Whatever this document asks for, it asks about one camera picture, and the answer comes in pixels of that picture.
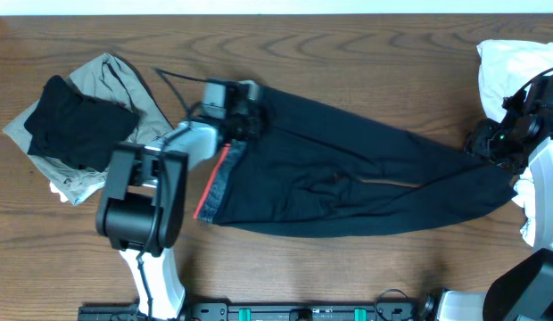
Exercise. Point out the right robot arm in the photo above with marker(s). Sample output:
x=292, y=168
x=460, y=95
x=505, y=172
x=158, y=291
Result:
x=525, y=292

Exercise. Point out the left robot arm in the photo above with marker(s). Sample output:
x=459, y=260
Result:
x=142, y=204

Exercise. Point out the folded black garment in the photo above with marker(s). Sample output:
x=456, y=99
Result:
x=78, y=130

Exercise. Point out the black leggings red waistband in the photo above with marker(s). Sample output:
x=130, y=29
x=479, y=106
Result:
x=317, y=172

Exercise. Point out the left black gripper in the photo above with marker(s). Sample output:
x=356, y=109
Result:
x=252, y=118

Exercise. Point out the white shirt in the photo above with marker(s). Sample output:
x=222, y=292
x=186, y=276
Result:
x=505, y=66

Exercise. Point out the white garment under khaki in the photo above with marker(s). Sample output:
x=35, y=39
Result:
x=55, y=190

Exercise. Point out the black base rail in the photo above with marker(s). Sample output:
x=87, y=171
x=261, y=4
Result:
x=392, y=305

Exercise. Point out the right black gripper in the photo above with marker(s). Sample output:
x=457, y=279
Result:
x=480, y=144

